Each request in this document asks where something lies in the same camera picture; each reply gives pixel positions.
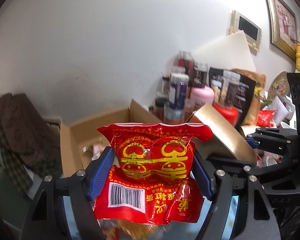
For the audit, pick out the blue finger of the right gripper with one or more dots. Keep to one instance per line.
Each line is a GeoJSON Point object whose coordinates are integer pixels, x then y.
{"type": "Point", "coordinates": [254, 144]}
{"type": "Point", "coordinates": [221, 163]}

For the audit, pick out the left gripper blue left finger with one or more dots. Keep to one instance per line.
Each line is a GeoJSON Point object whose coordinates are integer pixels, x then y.
{"type": "Point", "coordinates": [97, 173]}

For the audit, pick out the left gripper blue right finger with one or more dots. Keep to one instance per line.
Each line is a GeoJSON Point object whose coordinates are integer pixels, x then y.
{"type": "Point", "coordinates": [203, 172]}

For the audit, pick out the gold rectangular box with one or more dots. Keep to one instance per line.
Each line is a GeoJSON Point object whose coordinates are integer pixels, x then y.
{"type": "Point", "coordinates": [226, 141]}

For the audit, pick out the large red snack packet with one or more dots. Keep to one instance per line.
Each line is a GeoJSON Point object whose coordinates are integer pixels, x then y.
{"type": "Point", "coordinates": [151, 184]}

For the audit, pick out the open cardboard box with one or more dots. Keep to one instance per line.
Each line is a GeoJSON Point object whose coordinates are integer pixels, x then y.
{"type": "Point", "coordinates": [84, 133]}

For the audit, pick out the red plastic canister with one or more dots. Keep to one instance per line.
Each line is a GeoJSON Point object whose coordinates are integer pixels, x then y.
{"type": "Point", "coordinates": [230, 114]}

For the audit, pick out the tall clear nut jar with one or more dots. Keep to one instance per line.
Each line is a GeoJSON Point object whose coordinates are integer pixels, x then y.
{"type": "Point", "coordinates": [229, 87]}

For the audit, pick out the yellow waffle snack packet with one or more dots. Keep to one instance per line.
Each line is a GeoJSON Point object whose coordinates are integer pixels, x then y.
{"type": "Point", "coordinates": [115, 228]}

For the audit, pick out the black foil pouch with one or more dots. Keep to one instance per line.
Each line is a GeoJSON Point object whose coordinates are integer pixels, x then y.
{"type": "Point", "coordinates": [245, 95]}

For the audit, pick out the woven straw plate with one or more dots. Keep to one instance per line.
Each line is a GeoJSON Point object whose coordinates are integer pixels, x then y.
{"type": "Point", "coordinates": [279, 86]}

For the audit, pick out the red spice jar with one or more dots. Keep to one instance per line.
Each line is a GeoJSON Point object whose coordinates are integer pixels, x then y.
{"type": "Point", "coordinates": [173, 116]}

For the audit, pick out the pink bottle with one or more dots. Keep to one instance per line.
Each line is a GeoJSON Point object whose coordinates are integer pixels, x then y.
{"type": "Point", "coordinates": [202, 96]}

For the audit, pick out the brown jacket pile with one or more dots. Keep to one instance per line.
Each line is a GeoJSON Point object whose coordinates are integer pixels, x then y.
{"type": "Point", "coordinates": [26, 134]}

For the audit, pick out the dark label clear jar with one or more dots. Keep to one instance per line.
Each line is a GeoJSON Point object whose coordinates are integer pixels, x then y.
{"type": "Point", "coordinates": [200, 75]}

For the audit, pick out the purple label clear jar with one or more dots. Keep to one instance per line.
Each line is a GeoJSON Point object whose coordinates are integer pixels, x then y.
{"type": "Point", "coordinates": [178, 90]}

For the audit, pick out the white foam board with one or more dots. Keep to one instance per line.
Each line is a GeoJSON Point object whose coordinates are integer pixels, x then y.
{"type": "Point", "coordinates": [227, 52]}

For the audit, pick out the red content tall jar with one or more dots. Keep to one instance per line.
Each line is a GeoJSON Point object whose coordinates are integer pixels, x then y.
{"type": "Point", "coordinates": [185, 60]}

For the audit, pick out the gold framed picture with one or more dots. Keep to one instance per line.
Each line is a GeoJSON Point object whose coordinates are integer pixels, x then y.
{"type": "Point", "coordinates": [284, 27]}

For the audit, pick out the wall intercom panel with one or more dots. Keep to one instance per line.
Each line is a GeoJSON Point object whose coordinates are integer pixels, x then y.
{"type": "Point", "coordinates": [252, 32]}

